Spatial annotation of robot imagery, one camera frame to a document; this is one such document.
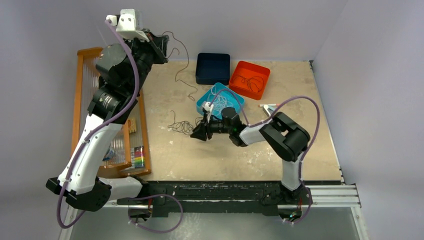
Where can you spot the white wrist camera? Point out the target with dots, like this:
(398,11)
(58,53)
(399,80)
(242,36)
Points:
(208,109)
(128,24)

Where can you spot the orange square bin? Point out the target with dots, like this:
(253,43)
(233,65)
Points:
(249,80)

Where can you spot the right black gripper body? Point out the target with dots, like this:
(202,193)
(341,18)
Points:
(215,127)

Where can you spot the dark navy square bin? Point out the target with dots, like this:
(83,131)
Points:
(212,68)

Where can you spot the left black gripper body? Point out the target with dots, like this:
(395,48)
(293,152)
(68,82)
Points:
(151,48)

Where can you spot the white blue small clip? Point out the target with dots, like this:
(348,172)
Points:
(268,110)

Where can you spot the aluminium frame rail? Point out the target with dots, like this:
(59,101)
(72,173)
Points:
(334,196)

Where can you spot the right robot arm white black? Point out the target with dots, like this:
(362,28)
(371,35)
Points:
(286,137)

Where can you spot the white orange-tipped marker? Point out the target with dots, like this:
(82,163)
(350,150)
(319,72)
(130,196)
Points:
(269,105)

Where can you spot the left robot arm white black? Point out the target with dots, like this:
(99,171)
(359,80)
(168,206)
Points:
(123,68)

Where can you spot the light blue square bin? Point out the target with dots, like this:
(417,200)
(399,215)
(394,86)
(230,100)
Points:
(224,97)

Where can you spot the wooden tiered shelf rack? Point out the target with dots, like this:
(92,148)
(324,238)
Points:
(120,164)

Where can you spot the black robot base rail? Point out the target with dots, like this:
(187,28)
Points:
(268,198)

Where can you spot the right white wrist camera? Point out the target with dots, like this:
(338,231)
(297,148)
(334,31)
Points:
(208,109)

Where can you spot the rainbow coloured marker pack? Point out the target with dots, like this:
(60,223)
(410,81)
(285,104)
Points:
(137,157)

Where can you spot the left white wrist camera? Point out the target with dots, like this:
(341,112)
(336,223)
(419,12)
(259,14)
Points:
(128,24)

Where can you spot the small wooden block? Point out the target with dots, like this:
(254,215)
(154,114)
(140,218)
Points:
(132,125)

